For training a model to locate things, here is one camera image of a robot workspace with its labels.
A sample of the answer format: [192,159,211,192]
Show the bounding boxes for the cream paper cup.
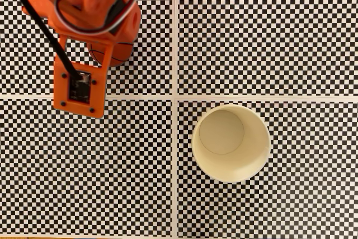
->
[191,104,271,184]

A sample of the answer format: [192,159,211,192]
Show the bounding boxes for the small orange basketball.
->
[87,42,134,68]

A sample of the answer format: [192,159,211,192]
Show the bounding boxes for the black camera cable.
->
[5,0,84,81]

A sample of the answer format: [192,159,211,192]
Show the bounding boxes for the white red servo wire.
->
[54,0,140,36]

